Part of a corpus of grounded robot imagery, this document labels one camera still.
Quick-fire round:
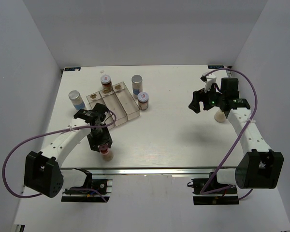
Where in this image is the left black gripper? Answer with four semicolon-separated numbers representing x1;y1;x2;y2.
87;123;112;152

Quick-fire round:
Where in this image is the left clear organizer tray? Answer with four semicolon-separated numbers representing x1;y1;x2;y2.
86;92;115;130

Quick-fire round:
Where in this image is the blue sticker left corner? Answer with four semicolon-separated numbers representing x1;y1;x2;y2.
64;67;81;72

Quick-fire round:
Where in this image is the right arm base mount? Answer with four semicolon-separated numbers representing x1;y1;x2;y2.
186;169;239;206

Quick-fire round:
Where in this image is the blue sticker right corner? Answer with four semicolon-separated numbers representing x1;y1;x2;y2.
207;65;224;70

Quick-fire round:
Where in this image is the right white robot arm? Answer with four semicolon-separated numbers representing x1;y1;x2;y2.
188;76;284;193

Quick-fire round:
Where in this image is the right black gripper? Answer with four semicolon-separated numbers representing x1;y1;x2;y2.
188;82;225;114

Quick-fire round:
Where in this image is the blue sticker corner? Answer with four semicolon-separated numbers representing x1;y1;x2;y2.
64;67;81;72
207;65;224;70

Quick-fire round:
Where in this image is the white lid jar right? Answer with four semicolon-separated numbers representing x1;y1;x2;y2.
137;92;149;110

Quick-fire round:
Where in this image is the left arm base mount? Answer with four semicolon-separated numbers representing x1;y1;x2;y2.
61;168;113;203

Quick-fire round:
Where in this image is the white lid jar rear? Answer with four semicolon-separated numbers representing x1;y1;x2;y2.
100;74;112;89

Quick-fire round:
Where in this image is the yellow cap white bottle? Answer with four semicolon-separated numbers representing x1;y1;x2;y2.
214;109;226;123

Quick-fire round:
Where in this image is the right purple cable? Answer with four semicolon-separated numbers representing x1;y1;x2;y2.
199;68;260;201

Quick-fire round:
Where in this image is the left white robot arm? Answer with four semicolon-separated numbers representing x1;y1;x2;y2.
24;103;116;198

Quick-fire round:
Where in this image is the silver lid jar blue label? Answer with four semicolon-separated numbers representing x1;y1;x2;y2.
131;74;143;98

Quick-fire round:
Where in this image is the white lid jar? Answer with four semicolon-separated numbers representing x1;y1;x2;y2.
137;92;149;110
100;74;112;89

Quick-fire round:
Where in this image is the purple cable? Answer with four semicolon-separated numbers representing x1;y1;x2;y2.
199;68;260;201
1;111;118;199

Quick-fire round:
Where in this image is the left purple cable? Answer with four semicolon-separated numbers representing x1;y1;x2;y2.
1;111;118;199

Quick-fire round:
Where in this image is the aluminium front rail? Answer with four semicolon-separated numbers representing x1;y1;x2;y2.
60;166;240;176

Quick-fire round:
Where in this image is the right clear organizer tray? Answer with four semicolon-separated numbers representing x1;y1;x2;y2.
113;82;140;121

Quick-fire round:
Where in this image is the pink cap spice bottle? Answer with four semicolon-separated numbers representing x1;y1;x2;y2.
99;144;114;161

